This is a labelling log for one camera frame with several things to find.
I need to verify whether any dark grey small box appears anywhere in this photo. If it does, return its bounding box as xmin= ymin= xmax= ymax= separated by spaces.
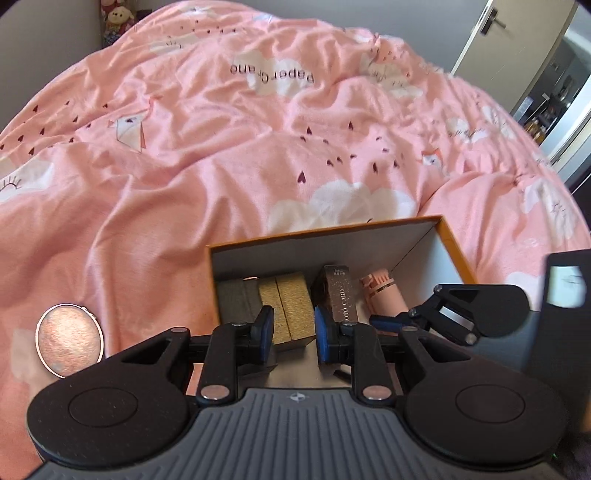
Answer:
xmin=216 ymin=277 xmax=263 ymax=324

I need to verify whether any black door handle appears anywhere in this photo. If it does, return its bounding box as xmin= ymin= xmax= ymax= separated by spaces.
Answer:
xmin=480 ymin=7 xmax=507 ymax=36

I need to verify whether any gold glitter box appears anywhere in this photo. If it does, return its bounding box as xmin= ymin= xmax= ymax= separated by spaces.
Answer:
xmin=259 ymin=272 xmax=315 ymax=351

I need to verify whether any pink printed bed duvet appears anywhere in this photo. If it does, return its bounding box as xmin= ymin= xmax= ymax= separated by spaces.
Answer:
xmin=1 ymin=1 xmax=590 ymax=479

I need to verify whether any white door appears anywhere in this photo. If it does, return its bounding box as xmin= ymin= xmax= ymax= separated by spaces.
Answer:
xmin=452 ymin=0 xmax=577 ymax=112

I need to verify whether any plush toys pile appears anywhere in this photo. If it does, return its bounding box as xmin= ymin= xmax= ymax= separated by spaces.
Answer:
xmin=100 ymin=0 xmax=136 ymax=47

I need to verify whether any orange cardboard box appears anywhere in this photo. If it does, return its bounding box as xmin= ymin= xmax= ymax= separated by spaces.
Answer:
xmin=207 ymin=216 xmax=477 ymax=322

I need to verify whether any brown lettered cosmetic box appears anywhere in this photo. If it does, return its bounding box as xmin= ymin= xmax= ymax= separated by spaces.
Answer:
xmin=312 ymin=265 xmax=359 ymax=323

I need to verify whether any round pink compact mirror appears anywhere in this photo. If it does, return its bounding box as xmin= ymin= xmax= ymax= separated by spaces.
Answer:
xmin=35 ymin=303 xmax=105 ymax=378

